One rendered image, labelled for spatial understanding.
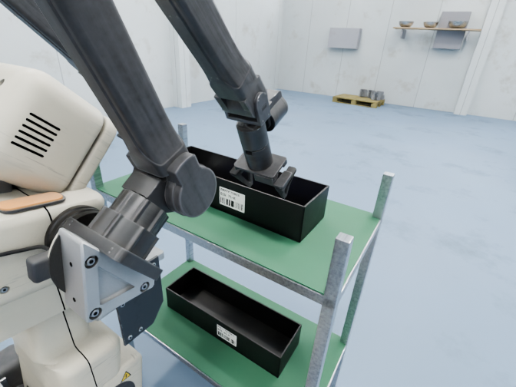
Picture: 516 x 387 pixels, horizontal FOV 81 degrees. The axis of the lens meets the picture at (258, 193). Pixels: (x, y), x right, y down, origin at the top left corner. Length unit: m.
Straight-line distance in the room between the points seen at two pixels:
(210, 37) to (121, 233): 0.28
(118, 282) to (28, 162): 0.19
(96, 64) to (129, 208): 0.17
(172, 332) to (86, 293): 1.01
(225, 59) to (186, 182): 0.19
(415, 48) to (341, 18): 2.36
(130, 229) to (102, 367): 0.39
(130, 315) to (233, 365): 0.70
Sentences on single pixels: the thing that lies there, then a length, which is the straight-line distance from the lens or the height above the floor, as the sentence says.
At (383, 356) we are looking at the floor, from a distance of 1.91.
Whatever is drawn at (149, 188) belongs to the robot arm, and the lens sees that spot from 0.42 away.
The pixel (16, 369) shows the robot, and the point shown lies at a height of 0.74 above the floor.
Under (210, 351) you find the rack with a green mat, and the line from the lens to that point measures 1.33.
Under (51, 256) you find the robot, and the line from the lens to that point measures 0.43.
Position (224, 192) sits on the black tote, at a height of 1.02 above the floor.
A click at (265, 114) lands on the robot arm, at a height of 1.32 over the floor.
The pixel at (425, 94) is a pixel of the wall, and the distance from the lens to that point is 10.31.
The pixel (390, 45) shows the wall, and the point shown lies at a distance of 10.41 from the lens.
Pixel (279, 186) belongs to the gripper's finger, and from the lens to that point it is 0.63.
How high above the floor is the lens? 1.43
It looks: 26 degrees down
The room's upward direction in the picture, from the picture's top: 3 degrees clockwise
